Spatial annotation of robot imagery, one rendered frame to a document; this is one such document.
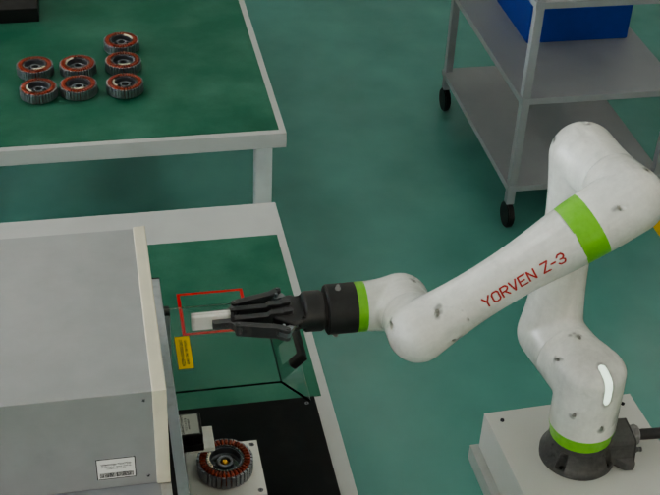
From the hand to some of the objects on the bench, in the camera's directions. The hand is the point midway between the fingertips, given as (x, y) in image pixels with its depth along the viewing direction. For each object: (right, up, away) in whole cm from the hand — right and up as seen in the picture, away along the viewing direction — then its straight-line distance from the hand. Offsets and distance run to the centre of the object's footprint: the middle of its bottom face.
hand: (210, 320), depth 219 cm
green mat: (-33, -6, +67) cm, 75 cm away
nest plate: (0, -33, +29) cm, 44 cm away
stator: (0, -32, +28) cm, 42 cm away
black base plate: (+1, -42, +20) cm, 46 cm away
